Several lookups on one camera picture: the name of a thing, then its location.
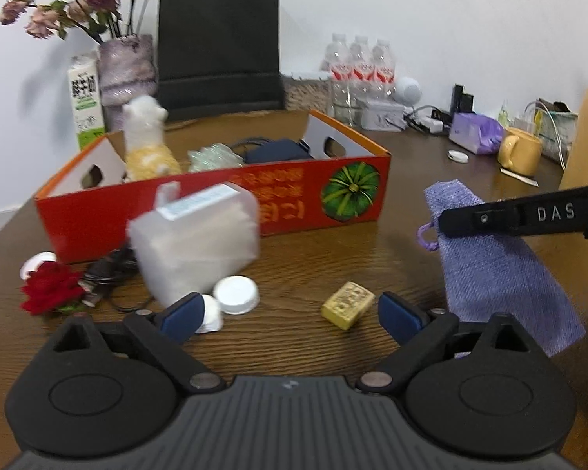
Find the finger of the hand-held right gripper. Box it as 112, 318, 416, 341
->
438, 183, 588, 240

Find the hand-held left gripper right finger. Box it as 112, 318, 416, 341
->
355, 292, 532, 395

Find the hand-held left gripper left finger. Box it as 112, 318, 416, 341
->
54, 292, 226, 392

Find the gold rectangular block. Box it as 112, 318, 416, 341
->
321, 281, 376, 330

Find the purple knitted pouch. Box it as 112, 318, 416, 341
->
418, 179, 586, 358

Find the translucent plastic container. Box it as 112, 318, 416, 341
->
127, 181, 261, 307

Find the black cable with plug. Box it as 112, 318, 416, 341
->
78, 247, 158, 311

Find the red artificial rose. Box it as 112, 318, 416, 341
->
20, 262, 86, 316

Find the red cardboard box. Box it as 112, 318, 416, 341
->
34, 109, 392, 265

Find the white and yellow alpaca plush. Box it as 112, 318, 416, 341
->
122, 95, 183, 183

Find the iridescent plastic bag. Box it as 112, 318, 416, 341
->
187, 142, 246, 173

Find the yellow ceramic mug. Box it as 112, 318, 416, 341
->
497, 127, 543, 178

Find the purple tissue pack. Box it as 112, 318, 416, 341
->
448, 112, 505, 154

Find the beige printed bag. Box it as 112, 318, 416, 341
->
522, 98, 579, 165

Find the wooden desk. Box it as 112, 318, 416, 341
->
0, 108, 588, 470

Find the white round speaker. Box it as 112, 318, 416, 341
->
393, 77, 422, 106

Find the water bottle with red label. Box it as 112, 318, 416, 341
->
323, 33, 351, 108
349, 35, 376, 101
371, 39, 397, 101

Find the green and white milk carton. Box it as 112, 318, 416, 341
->
67, 54, 106, 152

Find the clear container of seeds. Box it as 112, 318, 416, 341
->
280, 71, 331, 111

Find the purple mottled vase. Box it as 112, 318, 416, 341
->
98, 34, 158, 130

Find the black paper bag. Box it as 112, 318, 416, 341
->
157, 0, 285, 122

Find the dried pink roses bouquet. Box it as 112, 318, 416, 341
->
0, 0, 173, 42

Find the white power adapter with cables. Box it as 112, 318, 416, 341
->
404, 105, 452, 134

